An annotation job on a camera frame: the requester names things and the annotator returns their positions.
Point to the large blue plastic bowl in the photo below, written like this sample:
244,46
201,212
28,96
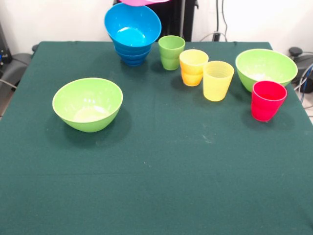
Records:
132,27

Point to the grey pedestal foot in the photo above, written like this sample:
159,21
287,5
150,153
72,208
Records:
17,66
303,61

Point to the small light blue bowl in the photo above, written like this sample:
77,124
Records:
132,51

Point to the large pink plastic bowl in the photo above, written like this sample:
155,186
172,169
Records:
141,2

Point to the green plastic cup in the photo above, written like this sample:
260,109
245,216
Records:
171,51

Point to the green plastic bowl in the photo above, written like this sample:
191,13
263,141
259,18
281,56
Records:
87,107
266,66

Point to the red plastic cup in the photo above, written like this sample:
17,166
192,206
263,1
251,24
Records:
267,105

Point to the small dark blue bowl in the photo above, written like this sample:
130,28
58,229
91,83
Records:
133,61

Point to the pale yellow translucent cup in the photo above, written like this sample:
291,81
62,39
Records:
217,83

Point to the orange-yellow plastic cup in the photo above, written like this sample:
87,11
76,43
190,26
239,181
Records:
193,66

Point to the dark green tablecloth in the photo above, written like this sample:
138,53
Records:
156,183

